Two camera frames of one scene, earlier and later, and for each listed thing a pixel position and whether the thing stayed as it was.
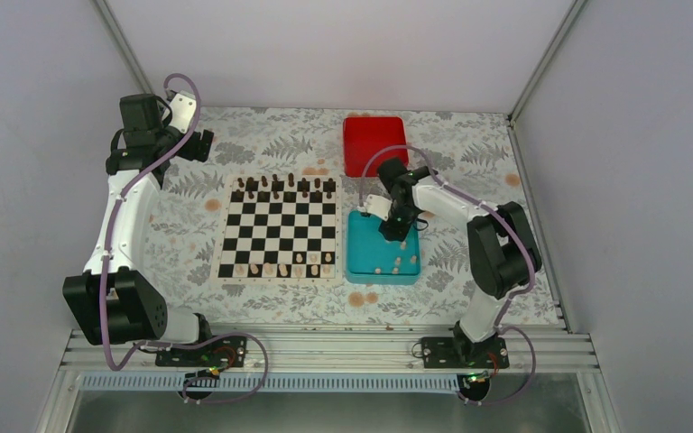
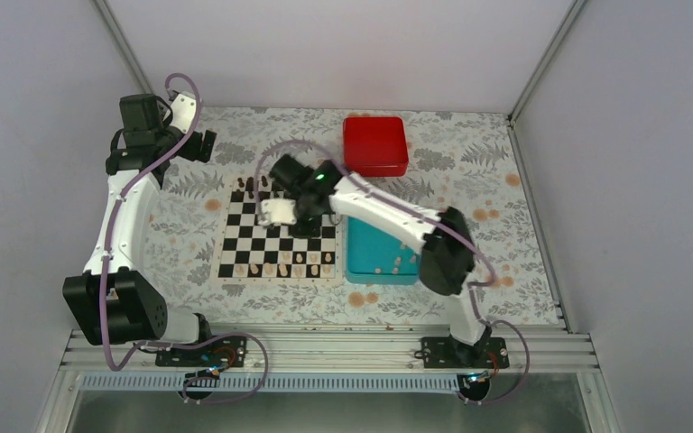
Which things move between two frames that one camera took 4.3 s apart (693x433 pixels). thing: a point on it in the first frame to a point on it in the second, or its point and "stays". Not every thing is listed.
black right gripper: x=396 y=233 to x=314 y=228
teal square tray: x=373 y=259 stays
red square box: x=363 y=137 stays
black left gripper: x=189 y=152 stays
